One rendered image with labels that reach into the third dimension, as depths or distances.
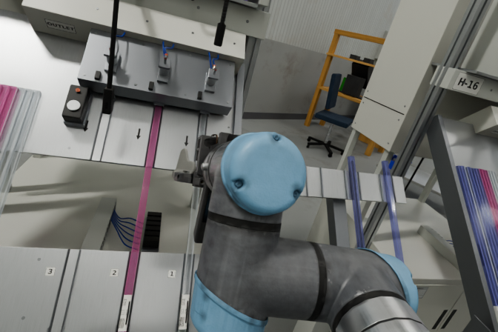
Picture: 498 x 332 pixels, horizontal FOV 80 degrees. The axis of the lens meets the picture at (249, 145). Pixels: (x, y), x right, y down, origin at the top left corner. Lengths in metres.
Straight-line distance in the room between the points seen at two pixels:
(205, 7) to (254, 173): 0.64
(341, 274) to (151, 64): 0.60
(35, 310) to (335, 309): 0.54
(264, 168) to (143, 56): 0.55
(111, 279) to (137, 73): 0.43
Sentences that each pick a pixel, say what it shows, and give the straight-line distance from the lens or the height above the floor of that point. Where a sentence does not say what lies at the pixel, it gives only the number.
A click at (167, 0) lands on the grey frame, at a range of 0.84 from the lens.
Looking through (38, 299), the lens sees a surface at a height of 0.80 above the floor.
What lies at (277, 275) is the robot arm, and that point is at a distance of 0.29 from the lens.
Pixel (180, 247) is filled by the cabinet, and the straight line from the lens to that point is 1.06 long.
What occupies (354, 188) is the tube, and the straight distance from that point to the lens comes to 0.76.
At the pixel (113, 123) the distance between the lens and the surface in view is 0.74.
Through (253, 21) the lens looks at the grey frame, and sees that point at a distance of 0.86.
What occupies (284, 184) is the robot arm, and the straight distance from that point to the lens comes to 0.26.
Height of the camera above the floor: 1.32
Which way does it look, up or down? 20 degrees down
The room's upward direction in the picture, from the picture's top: 15 degrees clockwise
